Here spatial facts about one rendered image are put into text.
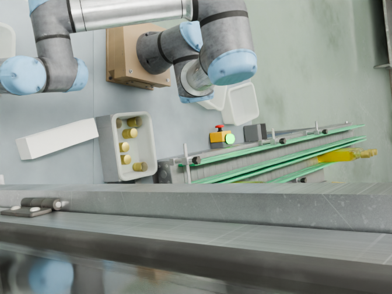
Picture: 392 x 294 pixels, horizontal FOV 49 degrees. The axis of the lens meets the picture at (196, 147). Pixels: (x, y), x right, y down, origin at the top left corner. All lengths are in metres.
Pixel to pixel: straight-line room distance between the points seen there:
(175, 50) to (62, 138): 0.45
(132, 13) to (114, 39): 0.54
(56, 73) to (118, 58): 0.56
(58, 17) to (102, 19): 0.09
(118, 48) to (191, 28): 0.27
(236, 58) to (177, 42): 0.47
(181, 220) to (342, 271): 0.15
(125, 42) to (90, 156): 0.39
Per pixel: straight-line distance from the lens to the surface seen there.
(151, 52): 1.49
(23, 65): 0.91
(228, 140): 1.86
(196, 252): 0.21
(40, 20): 1.01
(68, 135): 1.35
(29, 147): 1.28
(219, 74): 0.99
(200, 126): 1.87
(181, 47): 1.41
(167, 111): 1.72
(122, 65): 1.48
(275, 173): 2.11
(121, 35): 1.52
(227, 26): 1.00
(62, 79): 0.97
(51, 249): 0.29
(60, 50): 0.99
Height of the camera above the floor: 1.93
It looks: 40 degrees down
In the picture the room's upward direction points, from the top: 86 degrees clockwise
